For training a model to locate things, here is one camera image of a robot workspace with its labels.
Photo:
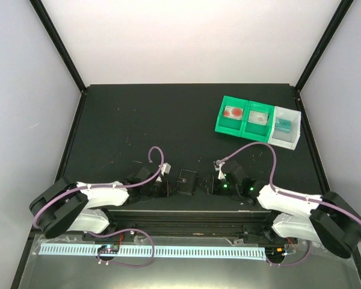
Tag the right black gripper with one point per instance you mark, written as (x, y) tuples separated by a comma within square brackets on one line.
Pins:
[(211, 181)]

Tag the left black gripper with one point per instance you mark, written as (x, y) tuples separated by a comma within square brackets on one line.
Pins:
[(172, 185)]

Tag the black leather card holder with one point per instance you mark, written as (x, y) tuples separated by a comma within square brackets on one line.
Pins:
[(186, 182)]

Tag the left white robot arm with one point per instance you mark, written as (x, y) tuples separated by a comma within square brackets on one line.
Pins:
[(77, 206)]

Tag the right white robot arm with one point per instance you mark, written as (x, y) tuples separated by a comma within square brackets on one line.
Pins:
[(325, 219)]

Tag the card with red circles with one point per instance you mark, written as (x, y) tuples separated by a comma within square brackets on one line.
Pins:
[(235, 113)]

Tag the white card red marks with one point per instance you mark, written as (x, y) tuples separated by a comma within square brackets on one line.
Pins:
[(258, 118)]

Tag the teal card in bin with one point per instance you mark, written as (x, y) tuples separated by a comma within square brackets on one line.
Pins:
[(283, 125)]

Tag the left green bin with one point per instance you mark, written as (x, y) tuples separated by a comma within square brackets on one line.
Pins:
[(230, 126)]

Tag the green bin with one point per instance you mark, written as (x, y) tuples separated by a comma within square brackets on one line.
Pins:
[(257, 132), (230, 126)]

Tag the middle green bin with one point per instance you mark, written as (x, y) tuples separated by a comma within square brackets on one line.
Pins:
[(257, 132)]

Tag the small circuit board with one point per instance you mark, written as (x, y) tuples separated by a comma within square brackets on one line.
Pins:
[(108, 249)]

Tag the white bin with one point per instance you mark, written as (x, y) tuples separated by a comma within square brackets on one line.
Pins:
[(286, 140)]

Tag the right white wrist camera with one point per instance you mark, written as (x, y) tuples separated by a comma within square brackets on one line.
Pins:
[(218, 168)]

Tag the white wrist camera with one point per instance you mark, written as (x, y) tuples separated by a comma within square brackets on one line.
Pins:
[(218, 168), (165, 170)]

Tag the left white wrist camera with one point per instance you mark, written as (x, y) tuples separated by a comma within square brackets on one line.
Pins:
[(165, 170)]

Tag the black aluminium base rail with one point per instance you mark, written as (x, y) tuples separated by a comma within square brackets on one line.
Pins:
[(251, 226)]

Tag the white slotted cable duct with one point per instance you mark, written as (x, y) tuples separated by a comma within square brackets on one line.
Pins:
[(61, 249)]

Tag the right black frame post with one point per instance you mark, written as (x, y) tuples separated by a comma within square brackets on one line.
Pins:
[(333, 25)]

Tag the black frame post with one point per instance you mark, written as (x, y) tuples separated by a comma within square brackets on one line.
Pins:
[(57, 41), (333, 25)]

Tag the left black frame post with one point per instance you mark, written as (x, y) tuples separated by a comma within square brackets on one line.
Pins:
[(57, 41)]

